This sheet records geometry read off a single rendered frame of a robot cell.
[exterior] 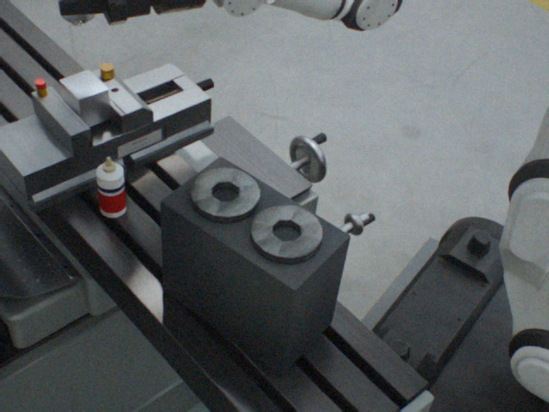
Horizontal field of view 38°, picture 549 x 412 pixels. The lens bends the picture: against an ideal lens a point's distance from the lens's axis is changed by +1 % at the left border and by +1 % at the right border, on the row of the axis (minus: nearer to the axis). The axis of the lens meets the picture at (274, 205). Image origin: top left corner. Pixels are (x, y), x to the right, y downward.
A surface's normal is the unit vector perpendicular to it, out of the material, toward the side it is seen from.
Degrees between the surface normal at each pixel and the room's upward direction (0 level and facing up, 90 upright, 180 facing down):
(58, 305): 90
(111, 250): 0
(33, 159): 0
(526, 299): 90
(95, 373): 90
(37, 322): 90
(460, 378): 0
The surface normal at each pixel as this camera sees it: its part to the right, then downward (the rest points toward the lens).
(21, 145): 0.08, -0.70
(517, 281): -0.58, 0.55
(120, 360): 0.65, 0.58
